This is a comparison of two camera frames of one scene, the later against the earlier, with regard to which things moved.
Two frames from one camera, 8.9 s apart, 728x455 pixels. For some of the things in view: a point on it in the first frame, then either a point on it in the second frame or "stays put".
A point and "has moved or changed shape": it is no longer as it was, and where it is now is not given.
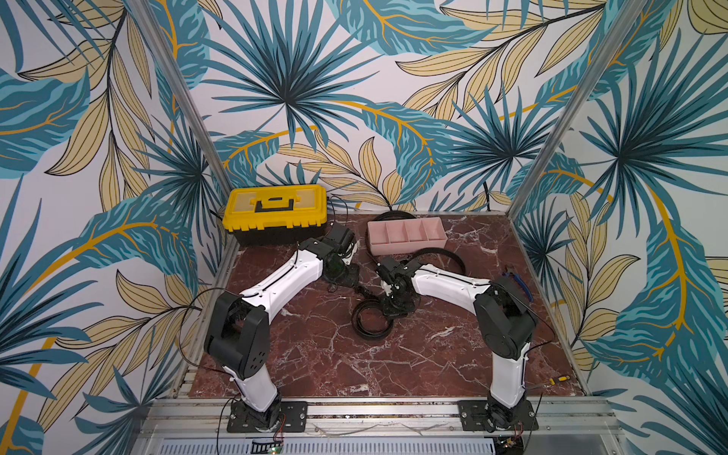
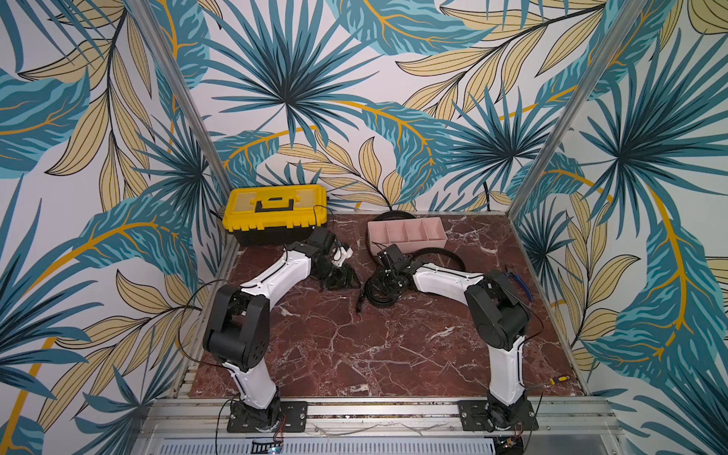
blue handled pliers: (521, 282) stays put
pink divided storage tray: (406, 235) stays put
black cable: (366, 304) has moved or changed shape
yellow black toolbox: (276, 214) stays put
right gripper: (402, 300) -> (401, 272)
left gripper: (351, 282) stays put
